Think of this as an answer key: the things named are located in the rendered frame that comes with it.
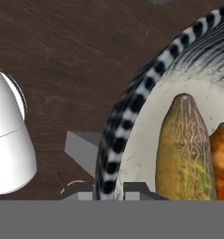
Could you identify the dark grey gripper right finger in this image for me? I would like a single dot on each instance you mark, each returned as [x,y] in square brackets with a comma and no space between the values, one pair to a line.
[134,188]

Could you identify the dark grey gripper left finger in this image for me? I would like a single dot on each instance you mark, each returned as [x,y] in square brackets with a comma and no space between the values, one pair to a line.
[82,189]

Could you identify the black and white patterned bowl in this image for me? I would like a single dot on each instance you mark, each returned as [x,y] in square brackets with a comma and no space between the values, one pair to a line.
[129,115]

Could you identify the green yellow cucumber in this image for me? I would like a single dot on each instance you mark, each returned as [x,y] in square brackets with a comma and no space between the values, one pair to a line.
[184,149]

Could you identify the orange brown chicken drumstick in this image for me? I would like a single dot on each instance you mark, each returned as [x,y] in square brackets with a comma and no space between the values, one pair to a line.
[223,155]

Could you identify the grey rectangular block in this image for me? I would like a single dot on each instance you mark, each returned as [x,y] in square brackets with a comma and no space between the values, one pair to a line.
[82,152]

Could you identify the white rounded container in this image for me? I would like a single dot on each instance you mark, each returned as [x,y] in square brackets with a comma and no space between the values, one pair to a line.
[9,146]

